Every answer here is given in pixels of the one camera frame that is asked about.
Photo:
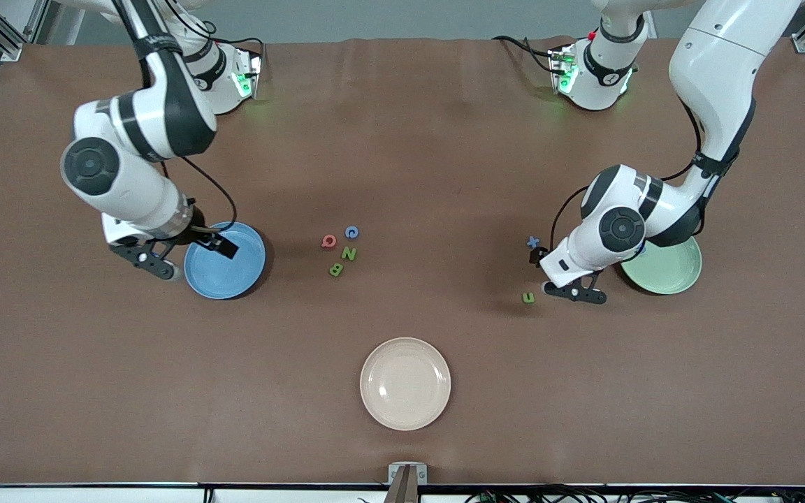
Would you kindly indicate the blue letter x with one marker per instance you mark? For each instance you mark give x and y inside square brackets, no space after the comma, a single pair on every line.
[532,241]

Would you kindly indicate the green letter n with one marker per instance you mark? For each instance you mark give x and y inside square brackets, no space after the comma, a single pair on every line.
[349,253]
[528,297]

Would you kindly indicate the red letter Q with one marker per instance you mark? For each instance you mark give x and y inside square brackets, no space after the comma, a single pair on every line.
[325,242]

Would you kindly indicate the green letter B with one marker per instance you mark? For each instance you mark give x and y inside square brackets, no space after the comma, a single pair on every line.
[335,270]

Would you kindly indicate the blue letter C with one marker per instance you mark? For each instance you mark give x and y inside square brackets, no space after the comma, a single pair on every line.
[347,232]

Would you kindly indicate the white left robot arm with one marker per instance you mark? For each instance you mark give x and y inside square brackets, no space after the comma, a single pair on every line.
[717,77]

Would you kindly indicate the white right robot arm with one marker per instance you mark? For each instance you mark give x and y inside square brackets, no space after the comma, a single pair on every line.
[165,112]

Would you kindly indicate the blue plate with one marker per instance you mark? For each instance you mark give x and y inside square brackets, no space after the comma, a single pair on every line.
[235,276]

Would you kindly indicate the green plate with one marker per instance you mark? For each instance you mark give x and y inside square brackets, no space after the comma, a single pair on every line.
[675,272]

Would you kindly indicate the cream plate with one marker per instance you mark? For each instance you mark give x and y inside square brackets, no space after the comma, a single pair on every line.
[405,384]

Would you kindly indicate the brown table cover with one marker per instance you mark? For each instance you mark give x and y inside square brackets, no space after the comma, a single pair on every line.
[402,140]

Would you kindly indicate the grey metal camera mount bracket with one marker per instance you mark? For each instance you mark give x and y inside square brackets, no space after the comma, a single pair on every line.
[407,482]

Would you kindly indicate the white table edge rail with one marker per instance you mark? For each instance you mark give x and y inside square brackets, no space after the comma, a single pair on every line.
[95,494]

